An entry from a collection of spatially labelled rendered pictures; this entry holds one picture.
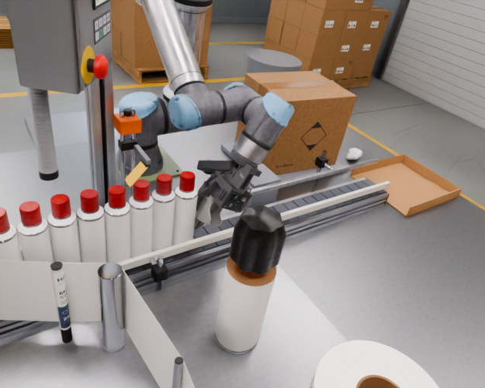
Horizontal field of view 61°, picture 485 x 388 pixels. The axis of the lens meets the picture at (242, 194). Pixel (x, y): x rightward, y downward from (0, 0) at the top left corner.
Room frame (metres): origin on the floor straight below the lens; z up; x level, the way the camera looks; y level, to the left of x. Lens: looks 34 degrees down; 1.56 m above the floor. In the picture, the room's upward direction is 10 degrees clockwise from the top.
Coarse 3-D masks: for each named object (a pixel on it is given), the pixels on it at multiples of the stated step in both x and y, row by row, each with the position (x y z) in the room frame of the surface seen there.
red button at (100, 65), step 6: (90, 60) 0.63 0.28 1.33; (96, 60) 0.63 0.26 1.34; (102, 60) 0.63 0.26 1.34; (90, 66) 0.63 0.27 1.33; (96, 66) 0.62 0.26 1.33; (102, 66) 0.63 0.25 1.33; (108, 66) 0.64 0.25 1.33; (96, 72) 0.62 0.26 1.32; (102, 72) 0.62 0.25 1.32; (96, 78) 0.63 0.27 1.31; (102, 78) 0.63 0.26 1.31
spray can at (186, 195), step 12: (180, 180) 0.73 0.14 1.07; (192, 180) 0.73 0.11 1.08; (180, 192) 0.72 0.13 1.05; (192, 192) 0.73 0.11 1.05; (180, 204) 0.72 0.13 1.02; (192, 204) 0.72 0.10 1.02; (180, 216) 0.72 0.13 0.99; (192, 216) 0.73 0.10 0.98; (180, 228) 0.72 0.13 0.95; (192, 228) 0.73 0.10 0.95; (180, 240) 0.72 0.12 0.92
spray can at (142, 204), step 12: (144, 180) 0.69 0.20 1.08; (144, 192) 0.67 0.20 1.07; (132, 204) 0.66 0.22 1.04; (144, 204) 0.66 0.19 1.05; (132, 216) 0.66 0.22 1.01; (144, 216) 0.66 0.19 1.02; (132, 228) 0.65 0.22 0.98; (144, 228) 0.66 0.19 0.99; (132, 240) 0.66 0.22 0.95; (144, 240) 0.66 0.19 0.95; (132, 252) 0.66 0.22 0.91; (144, 252) 0.66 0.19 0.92
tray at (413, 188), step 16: (384, 160) 1.43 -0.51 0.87; (400, 160) 1.50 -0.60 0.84; (352, 176) 1.31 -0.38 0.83; (368, 176) 1.34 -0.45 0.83; (384, 176) 1.36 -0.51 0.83; (400, 176) 1.38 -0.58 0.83; (416, 176) 1.40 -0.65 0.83; (432, 176) 1.40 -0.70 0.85; (400, 192) 1.26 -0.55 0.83; (416, 192) 1.28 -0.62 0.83; (432, 192) 1.30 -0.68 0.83; (448, 192) 1.26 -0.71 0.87; (400, 208) 1.16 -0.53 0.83; (416, 208) 1.14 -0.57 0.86
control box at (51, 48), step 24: (24, 0) 0.60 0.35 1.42; (48, 0) 0.60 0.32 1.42; (72, 0) 0.61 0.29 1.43; (24, 24) 0.60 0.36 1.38; (48, 24) 0.60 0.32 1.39; (72, 24) 0.60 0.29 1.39; (24, 48) 0.60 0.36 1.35; (48, 48) 0.60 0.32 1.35; (72, 48) 0.60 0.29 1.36; (96, 48) 0.68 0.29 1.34; (24, 72) 0.59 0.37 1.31; (48, 72) 0.60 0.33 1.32; (72, 72) 0.60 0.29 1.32
